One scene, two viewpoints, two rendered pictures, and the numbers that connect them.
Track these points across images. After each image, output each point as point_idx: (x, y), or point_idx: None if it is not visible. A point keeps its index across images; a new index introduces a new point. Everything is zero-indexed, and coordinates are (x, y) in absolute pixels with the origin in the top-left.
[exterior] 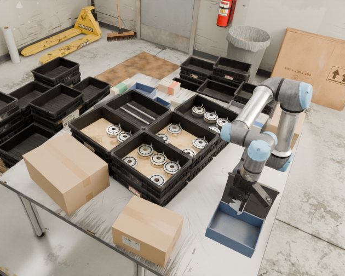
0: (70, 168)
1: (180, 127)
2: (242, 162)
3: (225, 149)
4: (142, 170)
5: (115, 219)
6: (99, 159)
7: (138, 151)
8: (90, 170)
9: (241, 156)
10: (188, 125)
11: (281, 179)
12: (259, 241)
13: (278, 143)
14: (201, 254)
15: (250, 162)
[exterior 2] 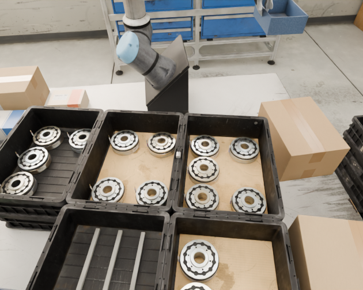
0: None
1: (99, 182)
2: (158, 63)
3: None
4: (237, 182)
5: (310, 193)
6: (304, 236)
7: (215, 203)
8: (339, 228)
9: (150, 64)
10: (91, 168)
11: (110, 87)
12: (204, 81)
13: (143, 4)
14: (257, 107)
15: None
